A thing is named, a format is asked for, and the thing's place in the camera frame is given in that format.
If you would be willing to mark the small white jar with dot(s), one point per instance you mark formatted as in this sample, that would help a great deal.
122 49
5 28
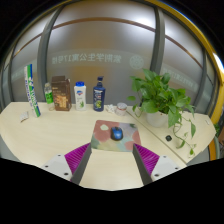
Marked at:
121 109

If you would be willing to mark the white green shuttlecock tube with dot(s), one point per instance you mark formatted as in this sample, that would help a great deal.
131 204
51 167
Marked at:
32 90

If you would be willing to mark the dark blue shampoo bottle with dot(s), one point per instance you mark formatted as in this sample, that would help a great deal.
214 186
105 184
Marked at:
99 95

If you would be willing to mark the clear bottle with green label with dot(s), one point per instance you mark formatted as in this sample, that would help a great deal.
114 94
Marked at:
49 96

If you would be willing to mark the crumpled white tissue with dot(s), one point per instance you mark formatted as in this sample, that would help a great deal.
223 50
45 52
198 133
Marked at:
110 108

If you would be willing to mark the brown carton box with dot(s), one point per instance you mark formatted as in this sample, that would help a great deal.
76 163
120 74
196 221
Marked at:
61 95

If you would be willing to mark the small black round cap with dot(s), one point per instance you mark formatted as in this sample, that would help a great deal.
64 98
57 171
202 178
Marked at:
168 138

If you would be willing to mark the small white packet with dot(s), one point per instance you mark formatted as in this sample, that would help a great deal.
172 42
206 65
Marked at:
23 116

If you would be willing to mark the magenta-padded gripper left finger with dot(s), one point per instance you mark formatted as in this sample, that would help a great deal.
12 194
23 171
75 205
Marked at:
78 158

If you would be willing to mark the green plant in white pot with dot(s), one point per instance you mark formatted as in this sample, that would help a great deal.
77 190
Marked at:
160 100

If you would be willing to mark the white shampoo bottle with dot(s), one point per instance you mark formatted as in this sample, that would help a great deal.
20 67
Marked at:
80 96

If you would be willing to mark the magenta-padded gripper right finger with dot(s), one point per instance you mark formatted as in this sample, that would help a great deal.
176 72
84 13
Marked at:
146 160

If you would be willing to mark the floral print mouse pad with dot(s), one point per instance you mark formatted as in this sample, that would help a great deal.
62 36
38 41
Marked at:
101 136

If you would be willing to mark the blue computer mouse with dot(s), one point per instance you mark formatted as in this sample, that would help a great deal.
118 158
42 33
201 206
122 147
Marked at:
116 133

